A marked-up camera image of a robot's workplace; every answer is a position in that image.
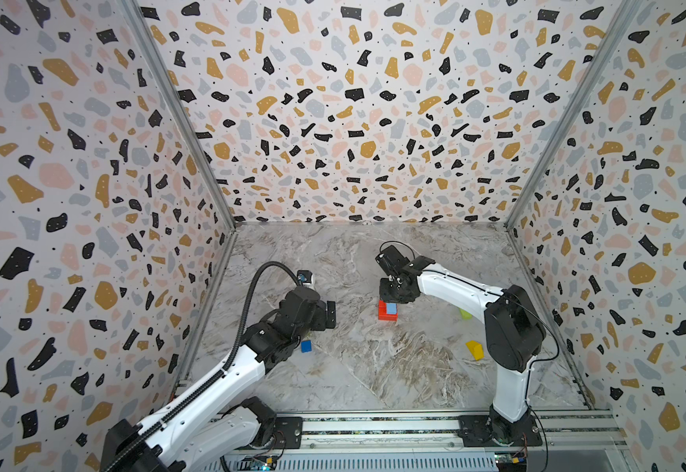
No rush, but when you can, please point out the right electronics board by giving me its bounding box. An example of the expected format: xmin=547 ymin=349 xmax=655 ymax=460
xmin=494 ymin=452 xmax=528 ymax=472

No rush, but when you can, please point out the left electronics board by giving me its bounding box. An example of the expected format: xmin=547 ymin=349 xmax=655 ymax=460
xmin=236 ymin=455 xmax=278 ymax=472

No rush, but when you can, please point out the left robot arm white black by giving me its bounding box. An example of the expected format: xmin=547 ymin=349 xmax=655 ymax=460
xmin=101 ymin=286 xmax=337 ymax=471

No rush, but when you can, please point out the aluminium mounting rail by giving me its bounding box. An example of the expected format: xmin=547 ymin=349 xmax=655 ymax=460
xmin=127 ymin=409 xmax=630 ymax=472

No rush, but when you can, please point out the right corner aluminium profile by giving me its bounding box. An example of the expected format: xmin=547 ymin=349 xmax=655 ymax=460
xmin=503 ymin=0 xmax=640 ymax=234

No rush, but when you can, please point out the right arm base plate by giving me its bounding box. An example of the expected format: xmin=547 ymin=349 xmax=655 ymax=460
xmin=457 ymin=411 xmax=544 ymax=448

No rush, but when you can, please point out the yellow wedge block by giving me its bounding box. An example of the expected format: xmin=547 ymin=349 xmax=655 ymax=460
xmin=466 ymin=340 xmax=485 ymax=361

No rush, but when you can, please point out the black corrugated cable conduit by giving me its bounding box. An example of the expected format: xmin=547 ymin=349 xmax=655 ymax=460
xmin=103 ymin=260 xmax=303 ymax=472

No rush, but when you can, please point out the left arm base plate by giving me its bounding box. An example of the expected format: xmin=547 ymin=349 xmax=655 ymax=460
xmin=240 ymin=416 xmax=304 ymax=452

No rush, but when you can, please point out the left corner aluminium profile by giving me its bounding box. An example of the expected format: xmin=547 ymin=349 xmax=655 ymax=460
xmin=119 ymin=0 xmax=236 ymax=234

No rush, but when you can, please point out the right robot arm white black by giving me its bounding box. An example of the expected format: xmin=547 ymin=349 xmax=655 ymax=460
xmin=376 ymin=244 xmax=547 ymax=446

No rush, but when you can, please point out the electronics board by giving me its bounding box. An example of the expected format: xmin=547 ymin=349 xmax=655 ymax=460
xmin=236 ymin=455 xmax=278 ymax=472
xmin=494 ymin=452 xmax=528 ymax=472

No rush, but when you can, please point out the corner aluminium profile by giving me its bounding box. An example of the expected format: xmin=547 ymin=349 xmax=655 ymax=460
xmin=119 ymin=0 xmax=236 ymax=234
xmin=503 ymin=0 xmax=640 ymax=234

